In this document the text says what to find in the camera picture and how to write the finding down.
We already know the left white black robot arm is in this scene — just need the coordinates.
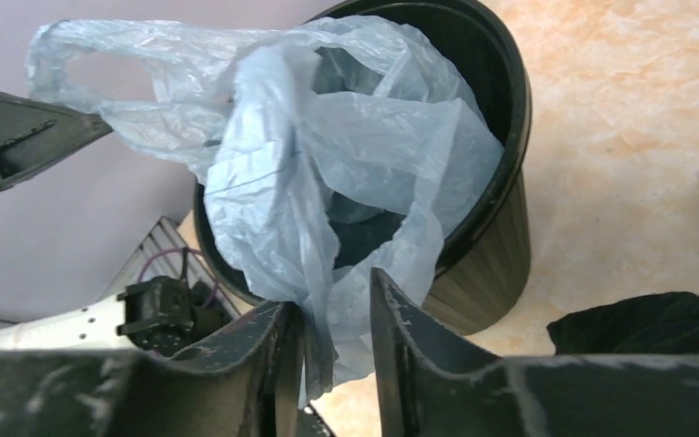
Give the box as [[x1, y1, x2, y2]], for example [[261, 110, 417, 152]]
[[0, 91, 238, 357]]

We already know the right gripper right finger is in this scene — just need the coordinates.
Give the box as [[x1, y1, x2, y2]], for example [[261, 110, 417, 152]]
[[370, 268, 699, 436]]

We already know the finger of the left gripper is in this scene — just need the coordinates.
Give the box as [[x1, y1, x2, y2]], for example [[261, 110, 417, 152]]
[[0, 91, 113, 192]]

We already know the light blue plastic trash bag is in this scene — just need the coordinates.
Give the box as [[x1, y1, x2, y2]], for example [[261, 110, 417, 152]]
[[26, 15, 503, 401]]

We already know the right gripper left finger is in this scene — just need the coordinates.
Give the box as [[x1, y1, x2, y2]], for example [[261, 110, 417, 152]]
[[0, 302, 304, 436]]

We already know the black printed t-shirt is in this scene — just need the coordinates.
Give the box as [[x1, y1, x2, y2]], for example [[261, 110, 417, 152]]
[[547, 291, 699, 355]]

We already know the black plastic trash bin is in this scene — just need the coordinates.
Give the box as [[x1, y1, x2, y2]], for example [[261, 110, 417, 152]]
[[192, 0, 533, 337]]

